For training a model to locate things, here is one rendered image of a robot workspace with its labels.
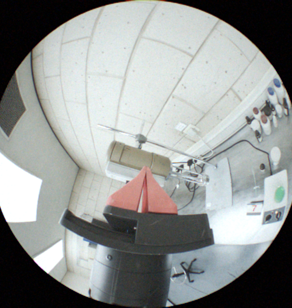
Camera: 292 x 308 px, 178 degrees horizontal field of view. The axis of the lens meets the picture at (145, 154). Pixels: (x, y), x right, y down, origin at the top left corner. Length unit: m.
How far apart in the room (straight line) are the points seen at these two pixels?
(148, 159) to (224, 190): 0.47
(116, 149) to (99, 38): 0.51
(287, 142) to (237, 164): 0.36
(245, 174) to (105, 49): 0.87
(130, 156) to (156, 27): 0.52
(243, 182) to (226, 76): 0.50
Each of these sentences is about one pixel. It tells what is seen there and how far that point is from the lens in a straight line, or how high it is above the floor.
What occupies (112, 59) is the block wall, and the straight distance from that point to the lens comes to 0.51.
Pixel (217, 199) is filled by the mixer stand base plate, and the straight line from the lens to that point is 0.64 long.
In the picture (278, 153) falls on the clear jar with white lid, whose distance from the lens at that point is 0.50.
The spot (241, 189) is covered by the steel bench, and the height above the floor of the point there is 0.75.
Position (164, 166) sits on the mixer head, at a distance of 0.35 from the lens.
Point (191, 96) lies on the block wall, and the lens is 0.51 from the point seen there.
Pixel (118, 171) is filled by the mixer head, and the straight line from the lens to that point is 0.31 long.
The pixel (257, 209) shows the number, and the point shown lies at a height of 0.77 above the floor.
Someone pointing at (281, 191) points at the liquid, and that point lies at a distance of 0.43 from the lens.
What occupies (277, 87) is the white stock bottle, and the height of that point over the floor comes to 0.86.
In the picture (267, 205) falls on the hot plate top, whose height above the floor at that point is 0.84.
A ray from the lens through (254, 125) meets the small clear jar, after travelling 0.58.
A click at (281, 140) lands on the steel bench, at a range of 0.60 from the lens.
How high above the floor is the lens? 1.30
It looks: 11 degrees down
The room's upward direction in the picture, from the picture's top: 72 degrees counter-clockwise
